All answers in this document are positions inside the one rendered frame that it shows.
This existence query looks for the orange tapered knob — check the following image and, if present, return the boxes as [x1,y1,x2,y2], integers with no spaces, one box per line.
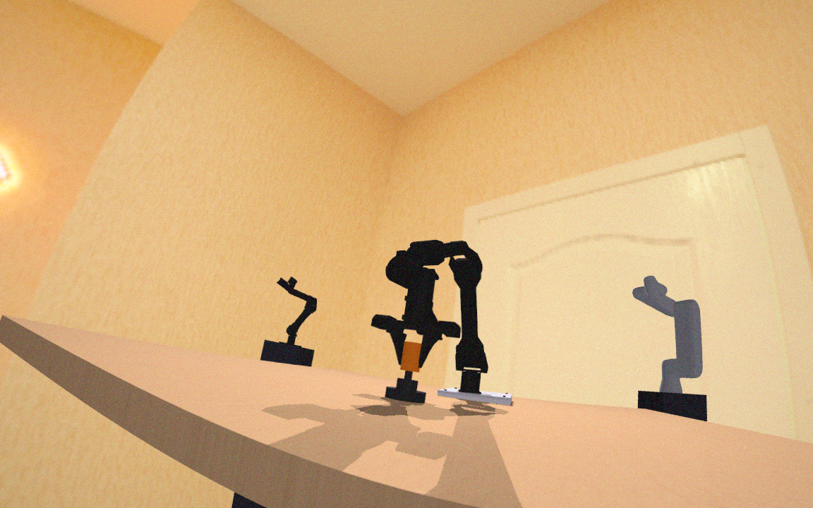
[400,341,422,373]

